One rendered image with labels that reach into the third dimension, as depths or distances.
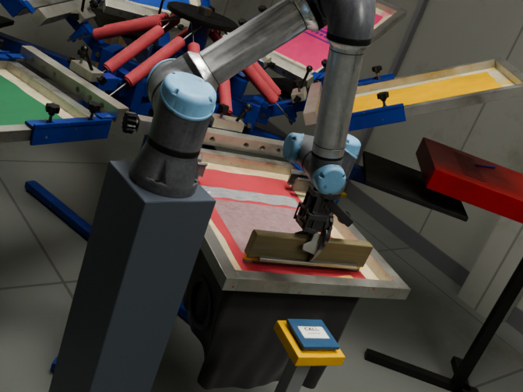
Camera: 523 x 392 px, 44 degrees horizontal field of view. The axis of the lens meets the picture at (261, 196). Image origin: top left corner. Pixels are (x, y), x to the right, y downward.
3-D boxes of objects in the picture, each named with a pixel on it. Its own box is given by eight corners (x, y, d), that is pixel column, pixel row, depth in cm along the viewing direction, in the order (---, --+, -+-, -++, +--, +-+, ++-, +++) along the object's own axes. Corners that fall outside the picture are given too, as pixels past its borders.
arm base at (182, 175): (148, 198, 131) (160, 155, 127) (117, 163, 141) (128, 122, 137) (208, 197, 141) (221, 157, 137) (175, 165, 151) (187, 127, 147)
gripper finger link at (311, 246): (294, 260, 175) (303, 229, 172) (313, 261, 177) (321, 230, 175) (300, 264, 172) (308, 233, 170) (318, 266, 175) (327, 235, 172)
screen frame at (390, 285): (405, 299, 184) (411, 288, 182) (222, 290, 156) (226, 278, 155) (295, 172, 246) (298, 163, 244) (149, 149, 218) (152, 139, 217)
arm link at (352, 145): (328, 127, 165) (356, 134, 168) (314, 166, 169) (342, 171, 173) (338, 139, 158) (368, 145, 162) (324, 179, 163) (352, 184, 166)
